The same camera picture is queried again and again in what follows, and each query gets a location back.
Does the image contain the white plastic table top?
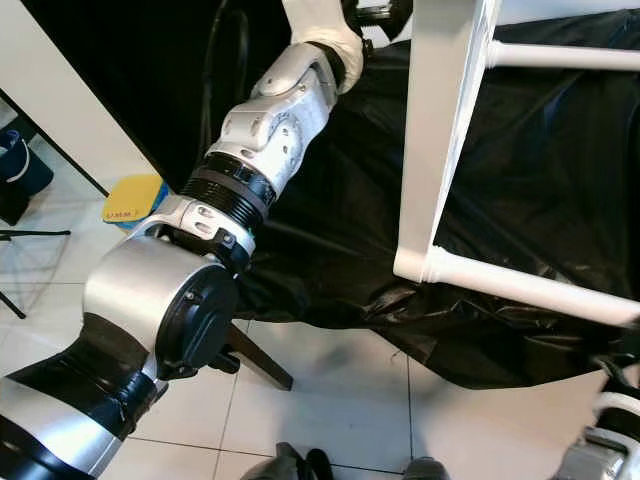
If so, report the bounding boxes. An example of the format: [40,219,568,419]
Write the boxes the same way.
[393,0,503,284]

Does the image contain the white plastic table leg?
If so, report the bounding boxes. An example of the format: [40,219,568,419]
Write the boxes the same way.
[488,40,640,73]
[425,245,640,329]

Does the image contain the black plastic table cover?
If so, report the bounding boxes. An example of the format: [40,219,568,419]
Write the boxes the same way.
[228,10,640,391]

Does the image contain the dark blue round bin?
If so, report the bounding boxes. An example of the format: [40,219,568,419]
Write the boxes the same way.
[0,128,57,229]

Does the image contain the black door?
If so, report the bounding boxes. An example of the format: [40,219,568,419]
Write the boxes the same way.
[20,0,291,196]

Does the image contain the black tripod stand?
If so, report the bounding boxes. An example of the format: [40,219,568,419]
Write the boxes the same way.
[0,226,73,321]

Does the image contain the yellow cardboard box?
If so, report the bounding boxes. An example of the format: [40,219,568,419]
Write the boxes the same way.
[102,173,173,232]

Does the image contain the grey robot right foot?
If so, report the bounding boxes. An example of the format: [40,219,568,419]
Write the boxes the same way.
[400,457,453,480]

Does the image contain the grey robot foot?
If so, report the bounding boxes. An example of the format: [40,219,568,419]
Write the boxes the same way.
[245,442,333,480]
[400,457,453,480]

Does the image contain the grey robot left foot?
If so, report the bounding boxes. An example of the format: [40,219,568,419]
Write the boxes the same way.
[245,442,333,480]

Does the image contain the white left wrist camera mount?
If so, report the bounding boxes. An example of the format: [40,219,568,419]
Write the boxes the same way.
[280,0,366,97]

